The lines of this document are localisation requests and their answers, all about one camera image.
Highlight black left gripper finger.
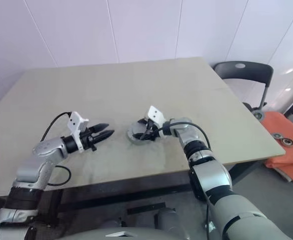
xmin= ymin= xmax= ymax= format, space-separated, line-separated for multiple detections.
xmin=91 ymin=122 xmax=110 ymax=133
xmin=93 ymin=129 xmax=116 ymax=143

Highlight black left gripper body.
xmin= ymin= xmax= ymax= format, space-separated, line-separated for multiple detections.
xmin=80 ymin=126 xmax=99 ymax=153

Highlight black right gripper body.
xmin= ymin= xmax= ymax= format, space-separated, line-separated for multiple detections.
xmin=142 ymin=119 xmax=160 ymax=141

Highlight silver motor housing copper coils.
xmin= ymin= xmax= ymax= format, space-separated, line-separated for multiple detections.
xmin=127 ymin=134 xmax=161 ymax=146

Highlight grey round disc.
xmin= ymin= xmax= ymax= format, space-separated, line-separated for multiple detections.
xmin=125 ymin=121 xmax=147 ymax=138

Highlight black flat bar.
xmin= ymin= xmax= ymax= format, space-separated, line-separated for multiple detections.
xmin=126 ymin=201 xmax=167 ymax=215

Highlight grey rounded shape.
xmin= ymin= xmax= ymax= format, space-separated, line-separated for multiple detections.
xmin=156 ymin=208 xmax=182 ymax=235

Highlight grey robot torso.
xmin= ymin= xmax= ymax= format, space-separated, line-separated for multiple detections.
xmin=61 ymin=219 xmax=214 ymax=240

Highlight black plastic chair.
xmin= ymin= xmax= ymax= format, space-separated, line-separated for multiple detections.
xmin=212 ymin=61 xmax=274 ymax=121

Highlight orange cloth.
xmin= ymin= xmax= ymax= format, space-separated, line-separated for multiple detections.
xmin=260 ymin=111 xmax=293 ymax=183

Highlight large black round bearing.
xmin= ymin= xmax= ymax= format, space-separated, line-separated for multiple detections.
xmin=281 ymin=136 xmax=293 ymax=149

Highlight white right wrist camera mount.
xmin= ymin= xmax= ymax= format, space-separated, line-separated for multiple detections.
xmin=146 ymin=105 xmax=167 ymax=137

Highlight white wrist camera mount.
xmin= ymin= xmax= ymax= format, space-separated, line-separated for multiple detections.
xmin=68 ymin=111 xmax=90 ymax=154
xmin=146 ymin=105 xmax=167 ymax=137

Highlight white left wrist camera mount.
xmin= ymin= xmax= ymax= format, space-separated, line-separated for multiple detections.
xmin=68 ymin=111 xmax=90 ymax=154

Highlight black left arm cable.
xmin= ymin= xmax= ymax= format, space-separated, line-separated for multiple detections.
xmin=40 ymin=111 xmax=72 ymax=187

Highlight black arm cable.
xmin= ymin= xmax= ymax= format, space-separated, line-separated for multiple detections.
xmin=156 ymin=121 xmax=211 ymax=226
xmin=40 ymin=111 xmax=72 ymax=187

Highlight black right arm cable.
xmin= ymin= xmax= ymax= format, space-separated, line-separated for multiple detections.
xmin=156 ymin=121 xmax=211 ymax=226

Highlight black table frame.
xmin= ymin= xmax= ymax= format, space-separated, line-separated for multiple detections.
xmin=0 ymin=162 xmax=262 ymax=211

